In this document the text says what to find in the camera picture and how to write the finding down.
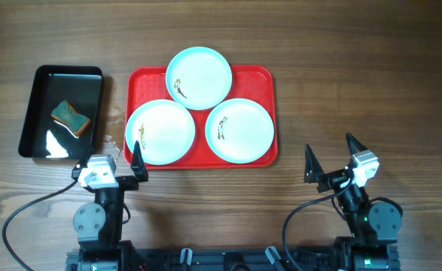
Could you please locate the light blue plate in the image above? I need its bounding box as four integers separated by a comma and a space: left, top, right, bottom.
205, 98, 275, 164
165, 47, 233, 111
125, 99, 196, 166

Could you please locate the light blue plate top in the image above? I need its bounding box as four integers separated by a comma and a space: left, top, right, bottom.
165, 47, 233, 111

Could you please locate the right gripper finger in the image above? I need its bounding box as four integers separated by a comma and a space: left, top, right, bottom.
346, 132, 368, 155
304, 145, 325, 184

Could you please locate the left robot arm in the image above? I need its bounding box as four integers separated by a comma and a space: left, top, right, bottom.
65, 142, 148, 271

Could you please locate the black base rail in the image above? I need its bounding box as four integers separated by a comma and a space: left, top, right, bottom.
65, 245, 401, 271

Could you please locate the green orange sponge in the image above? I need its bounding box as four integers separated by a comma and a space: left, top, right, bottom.
51, 101, 92, 138

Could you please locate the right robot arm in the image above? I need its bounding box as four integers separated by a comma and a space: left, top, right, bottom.
303, 133, 403, 270

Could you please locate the black water tray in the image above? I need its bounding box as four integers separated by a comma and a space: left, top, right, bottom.
18, 65, 105, 160

